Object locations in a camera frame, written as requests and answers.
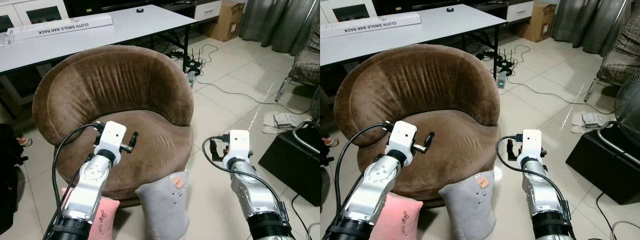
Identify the grey pillow with orange tag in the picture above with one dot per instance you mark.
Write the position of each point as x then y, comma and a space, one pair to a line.
470, 210
165, 210

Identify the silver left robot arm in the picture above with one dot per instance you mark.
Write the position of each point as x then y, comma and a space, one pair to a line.
87, 190
372, 190

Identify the brown round velvet chair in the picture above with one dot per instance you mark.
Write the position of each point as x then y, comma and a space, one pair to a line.
415, 82
115, 85

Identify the pink pillow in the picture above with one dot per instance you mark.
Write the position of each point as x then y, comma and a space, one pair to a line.
402, 220
105, 220

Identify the plaid cushioned folding chair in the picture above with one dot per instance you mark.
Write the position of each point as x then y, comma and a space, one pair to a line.
306, 65
625, 55

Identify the white power strip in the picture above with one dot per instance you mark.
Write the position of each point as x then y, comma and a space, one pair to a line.
502, 80
191, 79

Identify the white crumpled cloth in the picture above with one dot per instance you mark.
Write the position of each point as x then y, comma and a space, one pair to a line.
592, 121
285, 121

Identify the black standing fan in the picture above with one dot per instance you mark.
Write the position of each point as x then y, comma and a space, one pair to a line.
316, 105
629, 107

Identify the white table black legs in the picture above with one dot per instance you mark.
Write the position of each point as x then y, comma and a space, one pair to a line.
125, 30
450, 30

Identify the black bag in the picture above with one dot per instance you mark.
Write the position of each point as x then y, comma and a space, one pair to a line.
9, 175

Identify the brown cardboard box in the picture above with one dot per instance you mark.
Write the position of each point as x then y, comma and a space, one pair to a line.
225, 22
539, 22

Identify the long white printed carton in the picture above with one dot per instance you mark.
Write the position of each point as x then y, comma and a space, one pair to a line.
370, 25
60, 26

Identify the white drawer unit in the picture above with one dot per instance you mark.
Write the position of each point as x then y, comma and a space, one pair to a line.
207, 10
520, 11

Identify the grey curtain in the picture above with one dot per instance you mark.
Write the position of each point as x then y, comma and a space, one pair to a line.
590, 22
280, 22

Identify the white glass-door cabinet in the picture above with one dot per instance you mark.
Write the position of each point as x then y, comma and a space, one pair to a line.
35, 12
350, 10

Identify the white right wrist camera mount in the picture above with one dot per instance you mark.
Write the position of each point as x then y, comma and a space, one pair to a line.
531, 144
237, 145

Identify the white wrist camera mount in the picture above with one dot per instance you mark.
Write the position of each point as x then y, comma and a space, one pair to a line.
237, 145
402, 136
531, 144
111, 137

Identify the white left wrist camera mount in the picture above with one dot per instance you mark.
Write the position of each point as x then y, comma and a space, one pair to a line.
402, 136
111, 137

